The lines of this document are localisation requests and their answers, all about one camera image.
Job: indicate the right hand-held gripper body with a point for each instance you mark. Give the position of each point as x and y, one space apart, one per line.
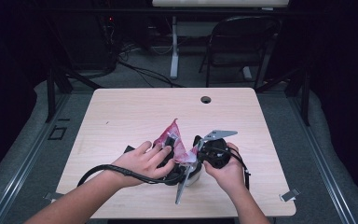
214 154

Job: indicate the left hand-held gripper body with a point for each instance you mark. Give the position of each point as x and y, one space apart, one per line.
180 174

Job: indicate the pink and white plastic bag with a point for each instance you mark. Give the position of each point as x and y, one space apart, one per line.
172 130

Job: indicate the person's right hand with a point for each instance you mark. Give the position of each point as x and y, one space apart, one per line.
230 174

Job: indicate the person's left hand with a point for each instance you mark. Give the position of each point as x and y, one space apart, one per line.
143 166

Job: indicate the metal table clip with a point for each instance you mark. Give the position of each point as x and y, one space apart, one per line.
52 196
290 195

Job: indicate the black folding chair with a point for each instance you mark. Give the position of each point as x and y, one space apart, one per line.
236 57

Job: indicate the black metal stand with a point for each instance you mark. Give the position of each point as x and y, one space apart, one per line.
50 93
305 99

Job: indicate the dark computer tower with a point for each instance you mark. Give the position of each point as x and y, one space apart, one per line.
87 40

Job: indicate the white desk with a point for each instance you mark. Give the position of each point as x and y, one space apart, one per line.
220 3

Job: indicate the metal floor rail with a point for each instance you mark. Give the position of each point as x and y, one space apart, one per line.
18 177
323 168

